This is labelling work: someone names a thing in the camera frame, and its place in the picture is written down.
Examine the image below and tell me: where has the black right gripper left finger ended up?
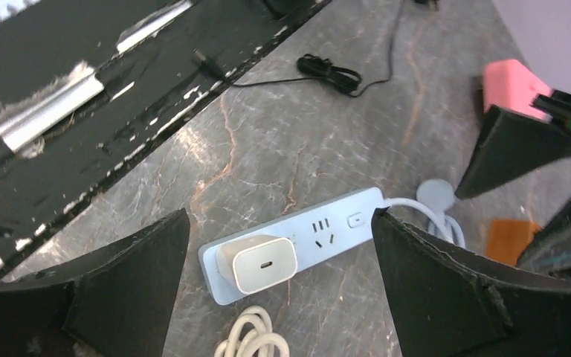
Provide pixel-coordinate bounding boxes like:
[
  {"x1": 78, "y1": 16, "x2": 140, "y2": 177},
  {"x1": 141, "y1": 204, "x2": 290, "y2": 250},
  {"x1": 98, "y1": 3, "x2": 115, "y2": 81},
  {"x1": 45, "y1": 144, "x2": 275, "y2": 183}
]
[{"x1": 0, "y1": 209, "x2": 190, "y2": 356}]

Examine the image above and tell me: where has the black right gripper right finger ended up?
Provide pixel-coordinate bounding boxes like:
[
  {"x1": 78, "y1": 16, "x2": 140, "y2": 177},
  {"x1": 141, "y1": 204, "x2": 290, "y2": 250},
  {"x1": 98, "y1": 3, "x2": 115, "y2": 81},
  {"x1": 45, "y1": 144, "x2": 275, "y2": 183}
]
[{"x1": 371, "y1": 208, "x2": 571, "y2": 356}]

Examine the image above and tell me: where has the light blue power strip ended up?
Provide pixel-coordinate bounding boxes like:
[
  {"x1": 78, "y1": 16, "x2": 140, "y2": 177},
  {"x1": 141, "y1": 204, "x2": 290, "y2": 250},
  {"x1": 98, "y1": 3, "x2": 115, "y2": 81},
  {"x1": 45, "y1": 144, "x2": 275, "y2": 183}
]
[{"x1": 198, "y1": 187, "x2": 384, "y2": 306}]

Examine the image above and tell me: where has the white usb charger block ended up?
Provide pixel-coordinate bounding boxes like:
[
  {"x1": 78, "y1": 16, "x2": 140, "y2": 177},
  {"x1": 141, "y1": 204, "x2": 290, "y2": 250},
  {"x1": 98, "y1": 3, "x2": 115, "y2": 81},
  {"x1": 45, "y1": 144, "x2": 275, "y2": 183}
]
[{"x1": 216, "y1": 234, "x2": 298, "y2": 295}]

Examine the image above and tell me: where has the pink triangular power strip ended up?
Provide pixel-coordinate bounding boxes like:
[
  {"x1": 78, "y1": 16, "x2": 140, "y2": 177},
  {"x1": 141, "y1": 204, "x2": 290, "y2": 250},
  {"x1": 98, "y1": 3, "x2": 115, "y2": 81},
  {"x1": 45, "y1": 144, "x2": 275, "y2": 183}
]
[{"x1": 483, "y1": 59, "x2": 552, "y2": 121}]

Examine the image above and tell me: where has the wooden compartment tray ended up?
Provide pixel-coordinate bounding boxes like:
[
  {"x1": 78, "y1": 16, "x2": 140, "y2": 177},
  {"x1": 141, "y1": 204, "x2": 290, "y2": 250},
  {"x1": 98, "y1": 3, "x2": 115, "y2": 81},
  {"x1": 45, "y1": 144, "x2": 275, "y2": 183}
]
[{"x1": 485, "y1": 219, "x2": 541, "y2": 266}]

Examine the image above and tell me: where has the light blue coiled cable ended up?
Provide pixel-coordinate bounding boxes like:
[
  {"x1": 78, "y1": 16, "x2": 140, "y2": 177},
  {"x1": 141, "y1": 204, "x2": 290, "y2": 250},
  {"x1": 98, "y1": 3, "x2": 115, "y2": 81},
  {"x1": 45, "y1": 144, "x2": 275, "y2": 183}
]
[{"x1": 383, "y1": 178, "x2": 466, "y2": 249}]

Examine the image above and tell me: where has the white power strip cable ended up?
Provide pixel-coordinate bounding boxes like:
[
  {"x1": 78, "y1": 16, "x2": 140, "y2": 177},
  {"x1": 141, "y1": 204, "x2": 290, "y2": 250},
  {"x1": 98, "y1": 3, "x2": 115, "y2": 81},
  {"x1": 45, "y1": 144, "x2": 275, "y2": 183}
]
[{"x1": 213, "y1": 305, "x2": 291, "y2": 357}]

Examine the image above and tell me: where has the thin black cable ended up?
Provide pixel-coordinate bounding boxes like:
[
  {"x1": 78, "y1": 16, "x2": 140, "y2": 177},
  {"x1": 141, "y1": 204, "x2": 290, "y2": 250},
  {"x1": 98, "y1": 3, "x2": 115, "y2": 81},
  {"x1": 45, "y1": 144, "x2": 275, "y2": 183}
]
[{"x1": 192, "y1": 0, "x2": 439, "y2": 98}]

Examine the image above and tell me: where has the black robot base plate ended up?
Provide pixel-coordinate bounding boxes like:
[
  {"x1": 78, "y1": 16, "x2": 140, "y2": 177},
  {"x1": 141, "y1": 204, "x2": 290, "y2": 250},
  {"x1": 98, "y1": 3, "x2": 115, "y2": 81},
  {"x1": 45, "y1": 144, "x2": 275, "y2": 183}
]
[{"x1": 0, "y1": 1, "x2": 326, "y2": 277}]

